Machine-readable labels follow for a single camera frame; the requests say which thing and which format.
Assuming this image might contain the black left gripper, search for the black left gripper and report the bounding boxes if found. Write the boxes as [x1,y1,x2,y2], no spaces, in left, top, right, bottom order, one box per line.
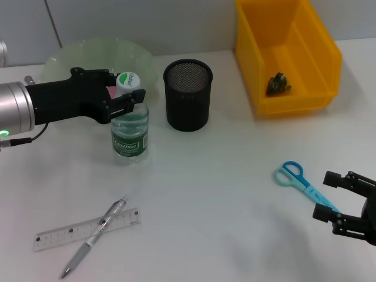
[25,67,147,125]

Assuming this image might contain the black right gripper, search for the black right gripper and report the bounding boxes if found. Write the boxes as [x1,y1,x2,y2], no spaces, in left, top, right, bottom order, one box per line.
[312,170,376,246]

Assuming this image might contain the silver retractable pen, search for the silver retractable pen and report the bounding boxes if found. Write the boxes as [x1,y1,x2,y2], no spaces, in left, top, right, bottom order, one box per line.
[60,197,128,279]

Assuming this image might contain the blue and teal scissors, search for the blue and teal scissors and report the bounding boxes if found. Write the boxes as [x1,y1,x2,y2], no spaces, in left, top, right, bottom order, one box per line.
[274,160,343,215]

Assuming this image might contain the clear green-label water bottle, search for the clear green-label water bottle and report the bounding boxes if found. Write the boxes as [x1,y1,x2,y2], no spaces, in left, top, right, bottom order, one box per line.
[110,72,150,167]

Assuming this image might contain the black mesh pen holder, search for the black mesh pen holder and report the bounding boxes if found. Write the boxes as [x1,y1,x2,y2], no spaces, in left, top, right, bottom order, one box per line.
[163,59,213,132]

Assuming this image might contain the yellow plastic storage bin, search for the yellow plastic storage bin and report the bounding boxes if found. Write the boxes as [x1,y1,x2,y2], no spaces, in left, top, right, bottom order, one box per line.
[234,0,343,115]

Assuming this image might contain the translucent green fruit plate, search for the translucent green fruit plate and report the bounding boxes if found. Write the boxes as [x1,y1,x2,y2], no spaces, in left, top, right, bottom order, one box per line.
[39,38,159,88]

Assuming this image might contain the transparent plastic ruler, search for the transparent plastic ruler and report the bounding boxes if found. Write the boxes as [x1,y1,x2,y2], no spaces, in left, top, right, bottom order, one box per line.
[33,207,142,253]

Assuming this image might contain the thin black cable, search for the thin black cable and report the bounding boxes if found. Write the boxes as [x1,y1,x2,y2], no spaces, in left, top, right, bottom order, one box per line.
[0,122,49,147]

